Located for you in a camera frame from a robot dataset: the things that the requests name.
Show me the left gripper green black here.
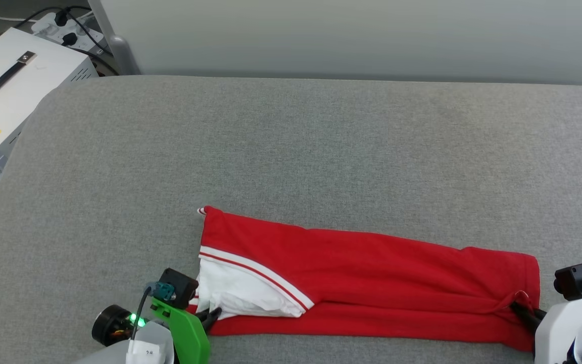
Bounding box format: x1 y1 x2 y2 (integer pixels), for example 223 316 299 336
92 298 222 364

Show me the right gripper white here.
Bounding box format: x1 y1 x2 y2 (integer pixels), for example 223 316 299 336
510 296 582 364

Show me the red and white garment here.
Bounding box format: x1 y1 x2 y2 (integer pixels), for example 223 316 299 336
186 205 542 352

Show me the white equipment box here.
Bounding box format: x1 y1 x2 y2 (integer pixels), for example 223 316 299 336
0 28 100 175

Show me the white power strip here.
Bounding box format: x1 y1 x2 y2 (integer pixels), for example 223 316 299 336
31 10 106 52

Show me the white cable tag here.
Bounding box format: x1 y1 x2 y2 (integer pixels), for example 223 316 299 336
126 341 168 364

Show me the grey metal post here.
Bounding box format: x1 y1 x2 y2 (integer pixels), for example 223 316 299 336
89 0 141 76

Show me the black power cable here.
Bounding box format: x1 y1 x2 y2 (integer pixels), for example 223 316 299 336
16 5 93 32
62 32 121 75

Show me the black box handle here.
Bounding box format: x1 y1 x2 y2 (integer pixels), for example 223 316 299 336
0 51 37 112

